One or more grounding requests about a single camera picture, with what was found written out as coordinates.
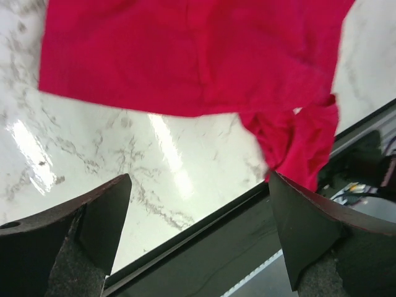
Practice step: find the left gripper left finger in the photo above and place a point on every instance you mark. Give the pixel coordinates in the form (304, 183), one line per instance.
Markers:
(69, 249)

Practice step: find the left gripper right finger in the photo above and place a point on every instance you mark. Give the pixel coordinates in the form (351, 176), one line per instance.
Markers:
(330, 249)

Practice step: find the crimson red t shirt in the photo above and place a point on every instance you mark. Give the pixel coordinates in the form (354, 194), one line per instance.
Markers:
(271, 62)

